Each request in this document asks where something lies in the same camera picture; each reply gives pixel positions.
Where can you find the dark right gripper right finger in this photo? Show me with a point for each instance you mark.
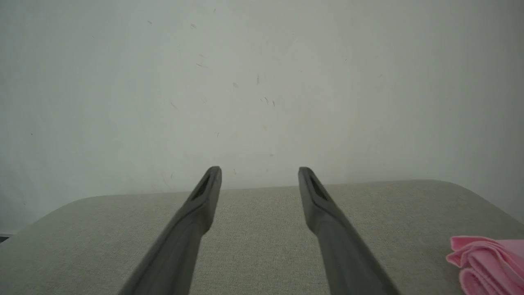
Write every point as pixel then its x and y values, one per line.
pixel 339 250

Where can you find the pink garment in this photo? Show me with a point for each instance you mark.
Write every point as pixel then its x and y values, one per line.
pixel 491 266

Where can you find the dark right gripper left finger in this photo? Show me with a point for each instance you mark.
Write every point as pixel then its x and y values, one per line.
pixel 180 250

